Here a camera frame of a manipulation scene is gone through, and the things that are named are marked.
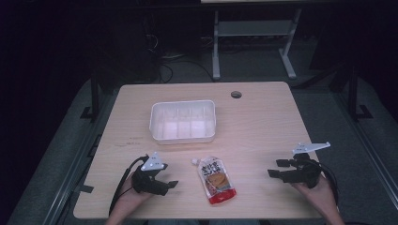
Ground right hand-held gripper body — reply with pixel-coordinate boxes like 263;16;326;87
283;142;331;189

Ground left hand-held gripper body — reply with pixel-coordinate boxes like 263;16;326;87
130;152;172;195

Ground person's left hand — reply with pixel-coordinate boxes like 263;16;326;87
116;173;155;211

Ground person's right hand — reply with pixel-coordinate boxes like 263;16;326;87
292;175;339;218

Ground red and white spout pouch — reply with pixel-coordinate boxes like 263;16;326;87
191;156;237;206

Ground white plastic container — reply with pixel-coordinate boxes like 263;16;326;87
148;99;217;145

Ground black metal stand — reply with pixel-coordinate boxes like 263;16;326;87
345;64;374;122
80;73;101;123

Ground white metal stand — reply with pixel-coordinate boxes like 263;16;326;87
211;8;303;81

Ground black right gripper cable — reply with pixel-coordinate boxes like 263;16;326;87
308;157;341;205

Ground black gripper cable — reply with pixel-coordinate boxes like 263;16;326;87
308;157;341;205
108;155;149;216

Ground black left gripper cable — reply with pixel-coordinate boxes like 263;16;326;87
108;155;149;216

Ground black table edge bracket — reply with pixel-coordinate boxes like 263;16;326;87
74;184;95;194

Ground black floor cables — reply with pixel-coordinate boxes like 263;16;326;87
145;32;217;83

